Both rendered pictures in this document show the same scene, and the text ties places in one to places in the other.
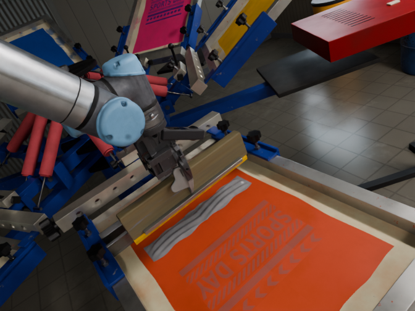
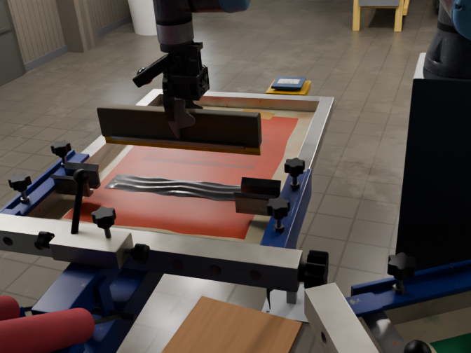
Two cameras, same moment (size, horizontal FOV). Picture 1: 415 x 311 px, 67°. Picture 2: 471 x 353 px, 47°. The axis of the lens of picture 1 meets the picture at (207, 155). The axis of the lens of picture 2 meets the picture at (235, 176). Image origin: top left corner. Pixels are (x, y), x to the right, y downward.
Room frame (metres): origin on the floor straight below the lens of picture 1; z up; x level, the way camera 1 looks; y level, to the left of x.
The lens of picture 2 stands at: (1.42, 0.93, 1.59)
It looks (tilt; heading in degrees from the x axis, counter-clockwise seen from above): 29 degrees down; 222
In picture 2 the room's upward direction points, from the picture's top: 4 degrees counter-clockwise
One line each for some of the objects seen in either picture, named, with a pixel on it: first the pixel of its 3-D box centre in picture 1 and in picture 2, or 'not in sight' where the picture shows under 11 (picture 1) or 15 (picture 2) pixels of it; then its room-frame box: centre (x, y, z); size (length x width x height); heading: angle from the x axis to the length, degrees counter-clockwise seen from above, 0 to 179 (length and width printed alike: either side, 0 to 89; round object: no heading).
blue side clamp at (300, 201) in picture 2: (101, 253); (287, 217); (0.67, 0.38, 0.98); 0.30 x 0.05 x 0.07; 24
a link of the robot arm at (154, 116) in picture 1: (146, 116); (175, 31); (0.65, 0.09, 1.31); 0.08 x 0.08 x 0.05
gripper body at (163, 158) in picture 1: (157, 147); (183, 70); (0.65, 0.10, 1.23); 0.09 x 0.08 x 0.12; 114
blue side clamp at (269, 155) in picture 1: (243, 148); (49, 192); (0.90, -0.12, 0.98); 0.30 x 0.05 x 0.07; 24
